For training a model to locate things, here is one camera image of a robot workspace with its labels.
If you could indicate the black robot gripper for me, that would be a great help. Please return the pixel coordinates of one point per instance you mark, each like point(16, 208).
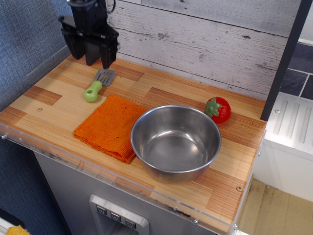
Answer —
point(88, 23)

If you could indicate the grey spatula with green handle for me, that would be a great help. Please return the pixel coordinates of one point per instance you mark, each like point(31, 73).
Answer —
point(102, 78)

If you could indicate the orange cloth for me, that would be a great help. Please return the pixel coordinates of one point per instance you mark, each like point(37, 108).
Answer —
point(108, 128)

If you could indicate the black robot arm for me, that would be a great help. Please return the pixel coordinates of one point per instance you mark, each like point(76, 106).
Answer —
point(87, 32)

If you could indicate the stainless steel bowl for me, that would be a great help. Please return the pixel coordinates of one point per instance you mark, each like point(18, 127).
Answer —
point(175, 143)

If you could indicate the red toy strawberry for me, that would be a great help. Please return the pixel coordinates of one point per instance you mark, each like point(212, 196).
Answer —
point(218, 109)

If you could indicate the clear acrylic edge guard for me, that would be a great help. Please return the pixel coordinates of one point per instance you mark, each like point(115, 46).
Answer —
point(76, 172)

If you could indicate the grey panel with buttons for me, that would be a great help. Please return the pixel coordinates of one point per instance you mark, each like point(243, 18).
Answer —
point(112, 219)

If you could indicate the yellow object at corner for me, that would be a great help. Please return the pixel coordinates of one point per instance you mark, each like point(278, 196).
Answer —
point(17, 230)

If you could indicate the dark left upright post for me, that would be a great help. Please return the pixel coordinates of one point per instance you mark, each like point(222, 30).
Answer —
point(92, 53)

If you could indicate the dark upright post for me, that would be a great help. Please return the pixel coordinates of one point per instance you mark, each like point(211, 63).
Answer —
point(295, 33)
point(92, 53)

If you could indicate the dark right upright post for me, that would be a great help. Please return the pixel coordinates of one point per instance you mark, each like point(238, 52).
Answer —
point(295, 33)

